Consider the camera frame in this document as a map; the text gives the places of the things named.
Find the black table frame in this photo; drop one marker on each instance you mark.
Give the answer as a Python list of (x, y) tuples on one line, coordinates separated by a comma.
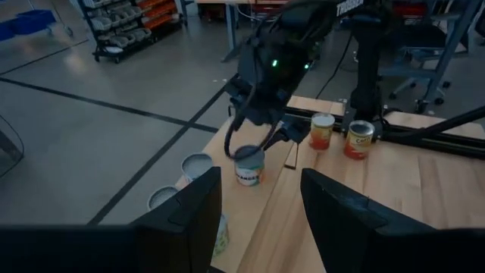
[(435, 142)]

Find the oranges tin can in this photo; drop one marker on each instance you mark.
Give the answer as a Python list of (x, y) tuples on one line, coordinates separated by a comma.
[(248, 176)]

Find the grey table leg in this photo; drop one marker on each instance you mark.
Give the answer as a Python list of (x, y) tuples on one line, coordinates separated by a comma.
[(231, 22)]

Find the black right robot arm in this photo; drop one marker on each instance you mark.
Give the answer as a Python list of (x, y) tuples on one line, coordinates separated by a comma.
[(363, 76)]

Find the pink teal tin can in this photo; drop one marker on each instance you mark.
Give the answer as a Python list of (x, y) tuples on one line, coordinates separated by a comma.
[(161, 197)]

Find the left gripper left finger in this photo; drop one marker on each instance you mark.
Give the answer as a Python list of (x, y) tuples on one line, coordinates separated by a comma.
[(182, 235)]

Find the blue plastic crate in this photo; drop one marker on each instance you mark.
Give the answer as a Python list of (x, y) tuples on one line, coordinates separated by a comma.
[(30, 22)]

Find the grey metal frame post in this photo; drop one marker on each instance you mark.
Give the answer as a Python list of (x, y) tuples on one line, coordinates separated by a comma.
[(452, 49)]

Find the orange red tin can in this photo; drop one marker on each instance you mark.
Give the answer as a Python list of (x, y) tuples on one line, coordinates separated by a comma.
[(321, 136)]

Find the pale labelled tin can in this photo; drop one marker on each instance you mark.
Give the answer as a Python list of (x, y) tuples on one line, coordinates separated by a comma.
[(196, 165)]

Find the office chair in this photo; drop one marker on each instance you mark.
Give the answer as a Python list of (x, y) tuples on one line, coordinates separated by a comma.
[(424, 38)]

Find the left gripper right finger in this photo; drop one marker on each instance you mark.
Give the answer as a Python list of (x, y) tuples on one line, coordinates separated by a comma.
[(341, 227)]

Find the strawberry tin can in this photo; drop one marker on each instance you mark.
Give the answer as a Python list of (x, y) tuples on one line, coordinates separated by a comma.
[(221, 237)]

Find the corn tin can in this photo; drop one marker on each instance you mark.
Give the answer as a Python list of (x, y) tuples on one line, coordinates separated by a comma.
[(358, 146)]

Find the shelving cart with bins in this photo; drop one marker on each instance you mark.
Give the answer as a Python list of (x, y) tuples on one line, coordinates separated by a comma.
[(125, 34)]

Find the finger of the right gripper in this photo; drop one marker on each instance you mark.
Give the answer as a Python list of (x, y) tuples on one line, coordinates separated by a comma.
[(284, 137)]

